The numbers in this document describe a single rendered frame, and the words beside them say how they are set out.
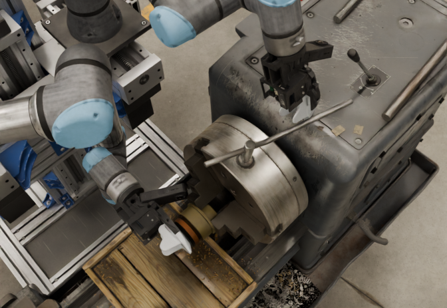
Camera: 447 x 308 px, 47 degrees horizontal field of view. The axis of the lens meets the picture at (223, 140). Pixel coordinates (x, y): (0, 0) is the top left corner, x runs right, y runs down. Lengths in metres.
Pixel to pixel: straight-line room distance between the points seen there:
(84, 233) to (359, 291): 1.19
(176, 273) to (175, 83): 1.54
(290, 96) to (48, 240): 1.50
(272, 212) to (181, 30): 0.48
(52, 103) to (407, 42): 0.84
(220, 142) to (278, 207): 0.20
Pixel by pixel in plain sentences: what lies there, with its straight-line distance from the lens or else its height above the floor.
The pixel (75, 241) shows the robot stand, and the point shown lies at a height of 0.21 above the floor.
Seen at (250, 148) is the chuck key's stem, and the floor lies 1.32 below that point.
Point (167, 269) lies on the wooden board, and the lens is 1.41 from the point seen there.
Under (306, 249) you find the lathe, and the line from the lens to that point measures 1.60.
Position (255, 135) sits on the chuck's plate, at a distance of 1.16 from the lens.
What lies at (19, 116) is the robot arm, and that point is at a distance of 1.08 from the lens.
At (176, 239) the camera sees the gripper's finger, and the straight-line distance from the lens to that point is 1.21.
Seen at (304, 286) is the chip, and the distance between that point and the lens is 1.74.
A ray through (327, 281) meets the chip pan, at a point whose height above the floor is 0.54.
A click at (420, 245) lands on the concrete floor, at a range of 2.50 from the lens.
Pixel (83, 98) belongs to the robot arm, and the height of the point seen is 1.43.
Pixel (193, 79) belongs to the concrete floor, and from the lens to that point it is 2.78.
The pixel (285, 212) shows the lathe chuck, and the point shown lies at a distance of 1.18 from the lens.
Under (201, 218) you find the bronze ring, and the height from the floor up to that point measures 1.12.
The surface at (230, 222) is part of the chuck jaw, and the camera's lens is 1.21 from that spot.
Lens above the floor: 2.24
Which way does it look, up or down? 61 degrees down
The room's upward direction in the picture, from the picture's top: 2 degrees counter-clockwise
